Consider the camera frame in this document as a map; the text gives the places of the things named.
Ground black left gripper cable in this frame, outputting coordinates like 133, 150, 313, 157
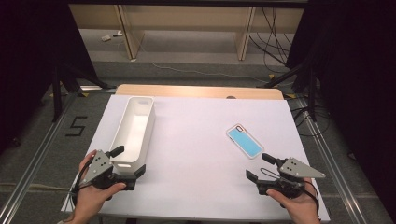
70, 158, 94, 208

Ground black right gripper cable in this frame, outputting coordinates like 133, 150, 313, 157
303, 179, 321, 220

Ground black curtain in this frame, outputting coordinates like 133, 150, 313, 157
286, 0, 396, 216

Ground bundle of black cables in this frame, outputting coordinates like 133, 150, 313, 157
248, 7, 295, 74

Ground black tripod stand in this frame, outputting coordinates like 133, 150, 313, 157
50, 62, 118, 122
256, 60, 318, 122
0, 0, 99, 153

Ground blue translucent phone case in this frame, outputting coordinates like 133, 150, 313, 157
225, 123, 265, 161

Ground thin black cable loop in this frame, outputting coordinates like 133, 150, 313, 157
260, 167, 281, 180

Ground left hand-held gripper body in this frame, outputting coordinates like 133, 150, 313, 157
81, 149, 138, 192

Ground white plastic storage box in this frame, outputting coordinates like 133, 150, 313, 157
109, 95, 157, 175

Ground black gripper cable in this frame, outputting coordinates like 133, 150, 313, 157
303, 179, 321, 220
70, 158, 94, 208

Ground black floor cables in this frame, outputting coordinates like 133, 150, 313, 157
290, 96, 331, 138

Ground person's right hand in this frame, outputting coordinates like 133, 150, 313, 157
265, 177, 322, 223

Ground beige wooden desk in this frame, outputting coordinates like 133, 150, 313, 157
68, 3, 305, 62

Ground beige floor cable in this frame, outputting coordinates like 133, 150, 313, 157
0, 182, 71, 191

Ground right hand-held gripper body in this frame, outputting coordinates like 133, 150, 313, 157
255, 156, 327, 200

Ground person's left hand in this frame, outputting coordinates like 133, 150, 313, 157
71, 149, 127, 223

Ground short aluminium floor rail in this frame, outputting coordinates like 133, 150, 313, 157
78, 84, 118, 93

